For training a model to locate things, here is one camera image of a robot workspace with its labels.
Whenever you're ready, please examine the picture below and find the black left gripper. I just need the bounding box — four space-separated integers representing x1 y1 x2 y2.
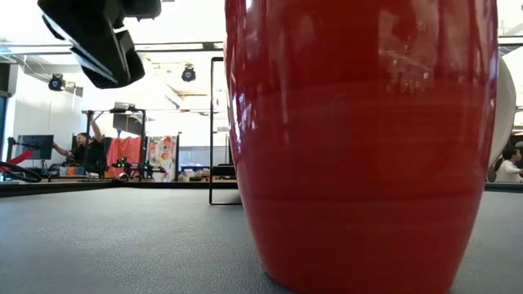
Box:
37 0 163 89

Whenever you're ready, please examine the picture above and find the glossy red mug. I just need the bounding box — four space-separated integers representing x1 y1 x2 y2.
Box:
223 0 499 294

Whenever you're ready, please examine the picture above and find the white mug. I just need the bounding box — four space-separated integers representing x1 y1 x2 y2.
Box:
488 56 517 168

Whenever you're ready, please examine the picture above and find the grey box on rack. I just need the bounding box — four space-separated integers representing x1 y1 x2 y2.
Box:
113 101 138 114

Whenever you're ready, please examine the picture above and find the black metal rack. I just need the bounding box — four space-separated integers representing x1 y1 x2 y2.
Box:
80 108 147 180

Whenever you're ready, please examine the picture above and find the red hanging cloth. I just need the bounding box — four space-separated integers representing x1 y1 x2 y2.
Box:
105 136 143 179

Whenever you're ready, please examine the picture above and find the person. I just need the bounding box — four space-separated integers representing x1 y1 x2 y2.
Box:
51 120 108 177
494 147 523 184

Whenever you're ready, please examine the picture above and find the floral hanging cloth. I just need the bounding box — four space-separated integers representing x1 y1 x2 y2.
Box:
146 136 179 183

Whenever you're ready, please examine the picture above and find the black robot with green lights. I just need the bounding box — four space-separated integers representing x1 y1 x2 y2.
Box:
110 157 168 181

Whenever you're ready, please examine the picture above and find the black computer monitor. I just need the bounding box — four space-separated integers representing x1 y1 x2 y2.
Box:
15 134 55 162

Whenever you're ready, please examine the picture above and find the orange and blue box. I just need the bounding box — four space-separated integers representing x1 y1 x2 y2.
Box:
59 165 86 177

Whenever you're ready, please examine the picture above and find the red tube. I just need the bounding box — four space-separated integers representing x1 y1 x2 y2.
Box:
0 149 34 172

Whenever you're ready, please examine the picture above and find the black case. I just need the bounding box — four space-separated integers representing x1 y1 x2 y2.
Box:
211 164 237 177

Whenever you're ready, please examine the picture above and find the grey-blue table mat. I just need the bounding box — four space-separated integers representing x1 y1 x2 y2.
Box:
0 187 523 294

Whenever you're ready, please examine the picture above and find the black looped cable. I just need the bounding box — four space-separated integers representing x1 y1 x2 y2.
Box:
0 160 43 184

